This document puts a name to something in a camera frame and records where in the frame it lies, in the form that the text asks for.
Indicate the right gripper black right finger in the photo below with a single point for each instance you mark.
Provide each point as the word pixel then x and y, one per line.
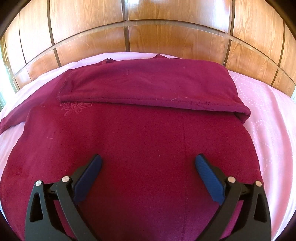
pixel 253 222

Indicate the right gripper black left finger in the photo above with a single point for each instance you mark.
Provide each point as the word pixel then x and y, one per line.
pixel 42 220

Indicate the dark red knit garment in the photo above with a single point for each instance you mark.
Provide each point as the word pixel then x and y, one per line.
pixel 148 119

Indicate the pink bed sheet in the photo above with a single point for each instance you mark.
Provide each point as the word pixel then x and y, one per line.
pixel 271 127

